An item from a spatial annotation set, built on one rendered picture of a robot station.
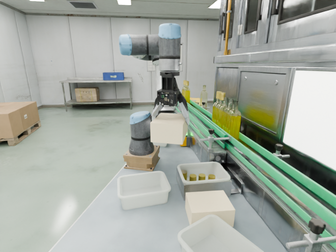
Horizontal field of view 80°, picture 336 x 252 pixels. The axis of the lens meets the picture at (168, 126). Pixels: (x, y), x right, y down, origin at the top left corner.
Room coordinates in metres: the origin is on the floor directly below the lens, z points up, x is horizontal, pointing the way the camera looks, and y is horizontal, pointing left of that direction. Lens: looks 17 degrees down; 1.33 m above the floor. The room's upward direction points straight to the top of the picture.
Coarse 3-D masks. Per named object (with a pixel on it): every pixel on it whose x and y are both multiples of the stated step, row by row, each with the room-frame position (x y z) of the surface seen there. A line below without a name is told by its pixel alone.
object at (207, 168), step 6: (198, 162) 0.94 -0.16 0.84; (204, 162) 0.94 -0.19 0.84; (210, 162) 0.94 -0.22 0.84; (216, 162) 0.94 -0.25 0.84; (180, 168) 0.91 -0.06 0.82; (186, 168) 0.92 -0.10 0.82; (192, 168) 0.92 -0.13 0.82; (198, 168) 0.93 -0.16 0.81; (204, 168) 0.93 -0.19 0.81; (210, 168) 0.94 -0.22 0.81; (216, 168) 0.93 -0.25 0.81; (222, 168) 0.88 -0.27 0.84; (180, 174) 0.82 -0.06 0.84; (216, 174) 0.92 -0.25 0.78; (222, 174) 0.86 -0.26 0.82; (228, 174) 0.82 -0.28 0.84; (186, 180) 0.88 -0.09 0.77; (198, 180) 0.77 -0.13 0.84; (204, 180) 0.77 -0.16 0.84; (210, 180) 0.77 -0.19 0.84; (216, 180) 0.77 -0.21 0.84; (222, 180) 0.78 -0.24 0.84
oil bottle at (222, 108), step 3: (222, 105) 1.19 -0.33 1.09; (219, 108) 1.20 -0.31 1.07; (222, 108) 1.16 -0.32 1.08; (219, 111) 1.19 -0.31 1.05; (222, 111) 1.15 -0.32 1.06; (219, 114) 1.19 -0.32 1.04; (222, 114) 1.15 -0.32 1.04; (219, 117) 1.18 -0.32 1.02; (222, 117) 1.15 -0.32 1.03; (219, 120) 1.18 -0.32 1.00; (222, 120) 1.15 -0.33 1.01; (219, 123) 1.18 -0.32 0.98; (219, 126) 1.17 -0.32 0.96
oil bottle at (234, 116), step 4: (228, 112) 1.08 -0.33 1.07; (232, 112) 1.04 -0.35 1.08; (236, 112) 1.04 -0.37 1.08; (228, 116) 1.07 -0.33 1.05; (232, 116) 1.04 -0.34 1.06; (236, 116) 1.04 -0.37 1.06; (240, 116) 1.04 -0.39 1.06; (228, 120) 1.06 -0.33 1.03; (232, 120) 1.04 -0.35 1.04; (236, 120) 1.04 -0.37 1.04; (228, 124) 1.06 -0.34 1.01; (232, 124) 1.04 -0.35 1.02; (236, 124) 1.04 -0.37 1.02; (228, 128) 1.06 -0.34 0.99; (232, 128) 1.04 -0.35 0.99; (236, 128) 1.04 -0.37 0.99; (228, 132) 1.05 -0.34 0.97; (232, 132) 1.04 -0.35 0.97; (236, 132) 1.04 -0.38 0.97; (232, 136) 1.04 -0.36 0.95; (236, 136) 1.04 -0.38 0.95
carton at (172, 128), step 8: (152, 120) 0.73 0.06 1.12; (160, 120) 0.73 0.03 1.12; (168, 120) 0.73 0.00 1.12; (176, 120) 0.73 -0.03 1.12; (184, 120) 0.73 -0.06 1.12; (152, 128) 0.70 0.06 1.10; (160, 128) 0.69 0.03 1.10; (168, 128) 0.69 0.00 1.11; (176, 128) 0.68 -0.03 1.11; (184, 128) 0.73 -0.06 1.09; (152, 136) 0.70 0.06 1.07; (160, 136) 0.69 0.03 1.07; (168, 136) 0.69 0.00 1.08; (176, 136) 0.68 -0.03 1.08; (184, 136) 0.74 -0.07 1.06
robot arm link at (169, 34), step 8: (168, 24) 0.71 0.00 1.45; (176, 24) 0.72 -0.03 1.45; (160, 32) 0.72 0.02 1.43; (168, 32) 0.71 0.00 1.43; (176, 32) 0.72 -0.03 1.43; (160, 40) 0.72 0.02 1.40; (168, 40) 0.71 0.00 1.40; (176, 40) 0.72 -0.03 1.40; (160, 48) 0.72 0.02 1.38; (168, 48) 0.71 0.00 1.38; (176, 48) 0.72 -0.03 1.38; (160, 56) 0.72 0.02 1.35; (168, 56) 0.71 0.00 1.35; (176, 56) 0.72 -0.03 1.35
